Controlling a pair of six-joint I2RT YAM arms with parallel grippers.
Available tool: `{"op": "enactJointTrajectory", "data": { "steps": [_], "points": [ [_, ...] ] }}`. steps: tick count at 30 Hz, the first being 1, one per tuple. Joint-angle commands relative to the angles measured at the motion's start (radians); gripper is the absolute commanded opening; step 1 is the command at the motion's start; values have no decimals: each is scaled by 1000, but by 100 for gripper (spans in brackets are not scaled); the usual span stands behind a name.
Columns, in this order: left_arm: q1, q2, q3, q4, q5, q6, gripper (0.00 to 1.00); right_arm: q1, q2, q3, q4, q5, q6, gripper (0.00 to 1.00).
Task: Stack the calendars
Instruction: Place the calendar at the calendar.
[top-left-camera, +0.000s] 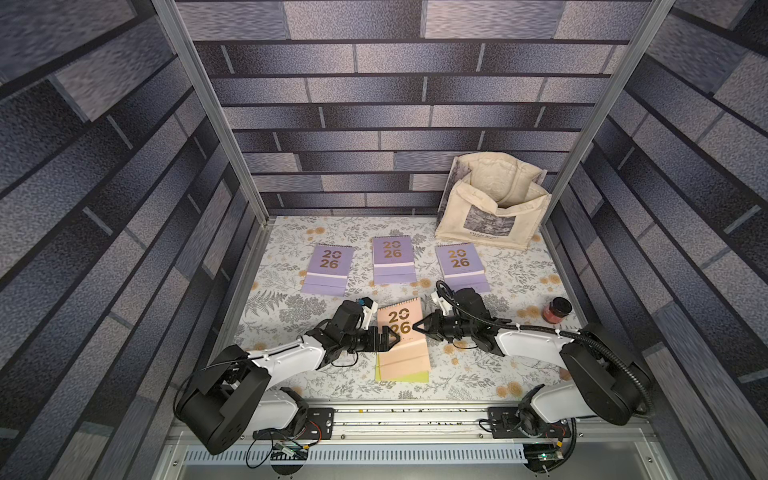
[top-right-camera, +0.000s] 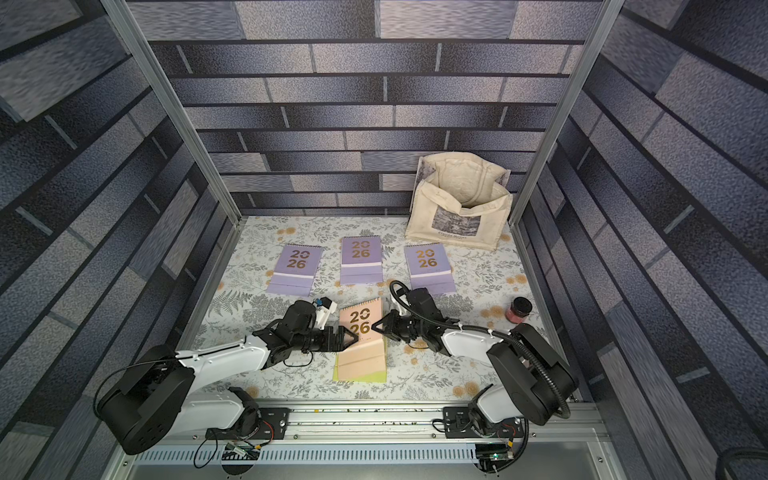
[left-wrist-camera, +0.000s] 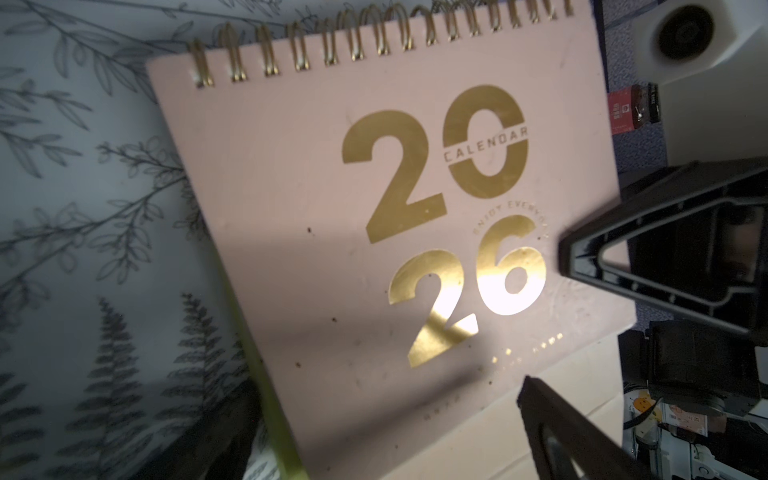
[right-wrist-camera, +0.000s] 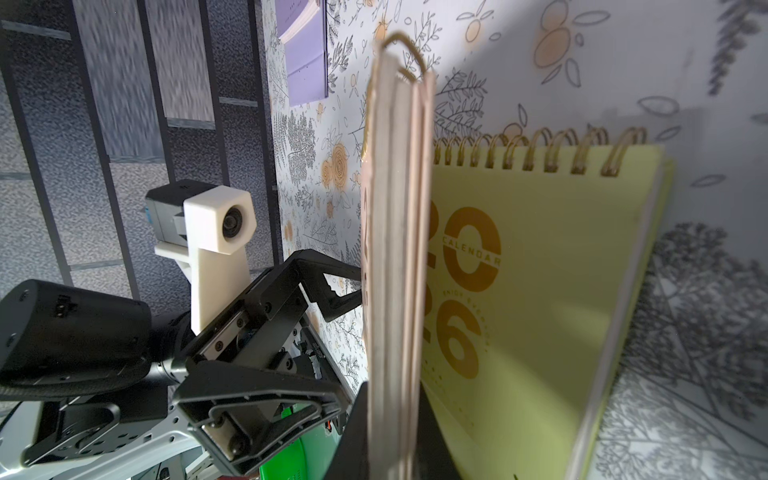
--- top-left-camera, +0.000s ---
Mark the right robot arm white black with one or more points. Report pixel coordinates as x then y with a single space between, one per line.
607 380

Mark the floral patterned table mat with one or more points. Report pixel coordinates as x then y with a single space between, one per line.
277 311

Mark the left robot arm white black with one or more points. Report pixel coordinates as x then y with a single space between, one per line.
235 394

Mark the left purple 2026 calendar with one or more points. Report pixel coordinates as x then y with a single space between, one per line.
328 271

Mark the green 2026 desk calendar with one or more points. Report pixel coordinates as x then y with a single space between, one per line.
413 370

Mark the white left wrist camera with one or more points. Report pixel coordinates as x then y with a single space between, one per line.
369 309

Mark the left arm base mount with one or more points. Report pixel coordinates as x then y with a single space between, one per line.
311 423

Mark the right green circuit board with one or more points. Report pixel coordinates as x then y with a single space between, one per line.
542 455

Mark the red jar black lid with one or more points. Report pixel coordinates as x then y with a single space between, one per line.
557 310

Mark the green circuit board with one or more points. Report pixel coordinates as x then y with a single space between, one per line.
287 451
542 455

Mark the cream canvas tote bag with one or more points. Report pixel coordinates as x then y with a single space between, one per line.
492 199

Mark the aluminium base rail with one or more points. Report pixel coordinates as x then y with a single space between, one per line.
421 440

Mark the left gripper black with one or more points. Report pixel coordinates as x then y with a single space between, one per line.
376 337

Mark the right aluminium frame post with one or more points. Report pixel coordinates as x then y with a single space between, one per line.
647 30

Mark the middle purple 2026 calendar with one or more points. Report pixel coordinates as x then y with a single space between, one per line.
393 260

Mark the left green circuit board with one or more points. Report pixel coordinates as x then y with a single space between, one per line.
287 451

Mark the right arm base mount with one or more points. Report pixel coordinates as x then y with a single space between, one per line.
505 423

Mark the left aluminium frame post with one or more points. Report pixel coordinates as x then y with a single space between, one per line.
181 41

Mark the right purple 2026 calendar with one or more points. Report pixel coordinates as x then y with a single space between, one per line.
462 267

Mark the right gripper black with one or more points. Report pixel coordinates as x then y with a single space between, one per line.
442 327

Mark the aluminium frame post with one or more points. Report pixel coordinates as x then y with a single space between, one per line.
181 41
647 30

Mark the pink 2026 desk calendar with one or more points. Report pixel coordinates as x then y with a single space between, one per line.
400 318

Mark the purple 2026 calendar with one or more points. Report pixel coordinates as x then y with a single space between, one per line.
393 260
462 267
328 271

